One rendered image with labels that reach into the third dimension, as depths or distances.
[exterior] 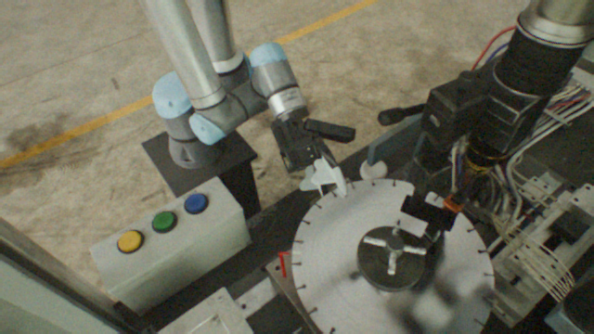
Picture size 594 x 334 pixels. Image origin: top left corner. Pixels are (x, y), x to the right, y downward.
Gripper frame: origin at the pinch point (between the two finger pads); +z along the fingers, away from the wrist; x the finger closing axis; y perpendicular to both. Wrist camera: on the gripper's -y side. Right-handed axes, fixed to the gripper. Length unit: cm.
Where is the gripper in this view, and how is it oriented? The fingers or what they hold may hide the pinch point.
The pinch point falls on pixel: (338, 197)
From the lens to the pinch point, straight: 76.9
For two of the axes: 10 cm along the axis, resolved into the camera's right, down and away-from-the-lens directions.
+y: -9.0, 3.7, -2.4
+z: 3.9, 9.2, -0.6
